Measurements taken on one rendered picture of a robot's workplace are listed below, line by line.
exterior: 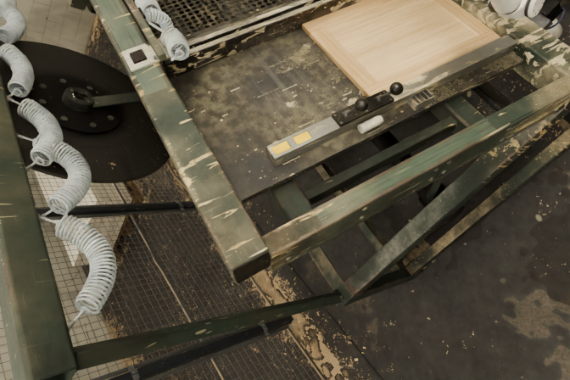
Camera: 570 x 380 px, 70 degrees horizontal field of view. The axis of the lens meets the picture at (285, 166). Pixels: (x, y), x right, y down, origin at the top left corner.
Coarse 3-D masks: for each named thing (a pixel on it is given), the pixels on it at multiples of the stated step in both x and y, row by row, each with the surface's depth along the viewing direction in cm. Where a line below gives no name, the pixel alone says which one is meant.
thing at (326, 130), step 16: (480, 48) 139; (496, 48) 138; (512, 48) 141; (448, 64) 134; (464, 64) 134; (480, 64) 138; (416, 80) 131; (432, 80) 131; (448, 80) 134; (400, 96) 127; (384, 112) 128; (320, 128) 120; (336, 128) 120; (352, 128) 125; (272, 144) 118; (304, 144) 117; (320, 144) 122; (272, 160) 118
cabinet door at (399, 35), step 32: (384, 0) 158; (416, 0) 158; (448, 0) 157; (320, 32) 148; (352, 32) 148; (384, 32) 148; (416, 32) 147; (448, 32) 147; (480, 32) 146; (352, 64) 138; (384, 64) 138; (416, 64) 138
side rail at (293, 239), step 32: (544, 96) 125; (480, 128) 118; (512, 128) 124; (416, 160) 112; (448, 160) 113; (352, 192) 107; (384, 192) 107; (288, 224) 102; (320, 224) 102; (352, 224) 113; (288, 256) 105
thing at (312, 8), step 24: (312, 0) 150; (336, 0) 151; (168, 24) 125; (240, 24) 143; (264, 24) 142; (288, 24) 147; (144, 48) 131; (192, 48) 136; (216, 48) 139; (240, 48) 144; (168, 72) 137
